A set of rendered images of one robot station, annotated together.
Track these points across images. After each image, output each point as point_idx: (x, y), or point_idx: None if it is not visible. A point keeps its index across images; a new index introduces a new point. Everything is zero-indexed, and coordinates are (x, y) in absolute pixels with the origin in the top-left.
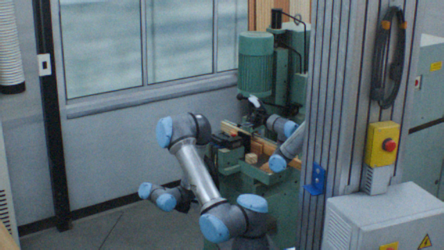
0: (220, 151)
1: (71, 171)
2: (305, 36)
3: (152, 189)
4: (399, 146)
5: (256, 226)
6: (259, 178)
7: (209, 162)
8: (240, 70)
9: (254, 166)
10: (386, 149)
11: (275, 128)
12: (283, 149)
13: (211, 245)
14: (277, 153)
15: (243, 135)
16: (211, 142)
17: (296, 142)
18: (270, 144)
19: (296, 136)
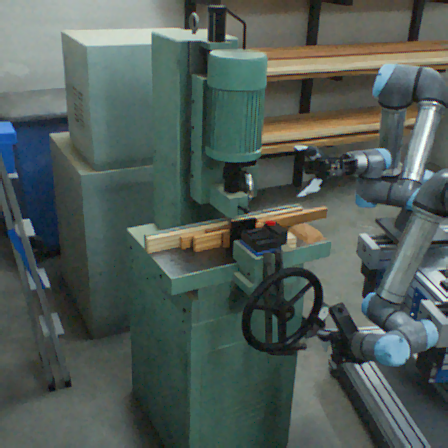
0: (286, 253)
1: None
2: (245, 44)
3: (402, 337)
4: None
5: None
6: (315, 255)
7: (309, 270)
8: (243, 121)
9: (303, 245)
10: None
11: (371, 165)
12: (420, 177)
13: (212, 423)
14: (415, 187)
15: (245, 223)
16: (260, 251)
17: (428, 161)
18: (258, 216)
19: (427, 153)
